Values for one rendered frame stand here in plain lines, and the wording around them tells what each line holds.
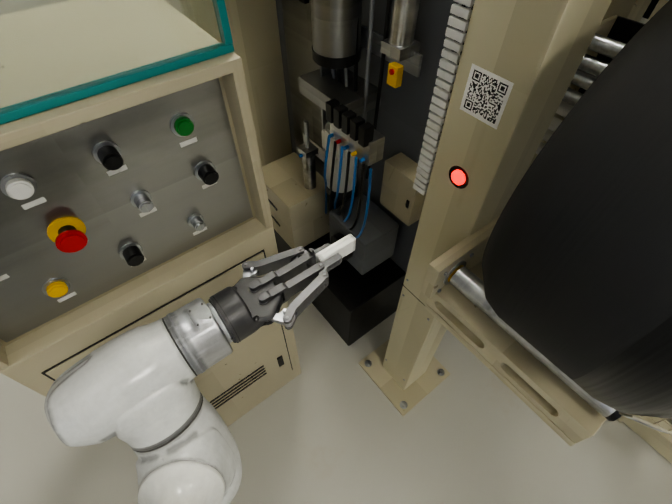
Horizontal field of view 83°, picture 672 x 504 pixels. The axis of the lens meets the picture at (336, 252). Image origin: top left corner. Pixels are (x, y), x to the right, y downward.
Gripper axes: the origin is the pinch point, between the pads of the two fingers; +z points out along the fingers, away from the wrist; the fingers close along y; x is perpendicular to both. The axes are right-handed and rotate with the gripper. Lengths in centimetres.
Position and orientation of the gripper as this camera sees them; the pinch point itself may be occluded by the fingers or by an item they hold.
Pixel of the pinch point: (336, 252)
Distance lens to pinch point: 60.0
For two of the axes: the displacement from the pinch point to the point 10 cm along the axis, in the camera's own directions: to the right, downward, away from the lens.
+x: 0.0, 6.2, 7.9
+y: -6.1, -6.2, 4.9
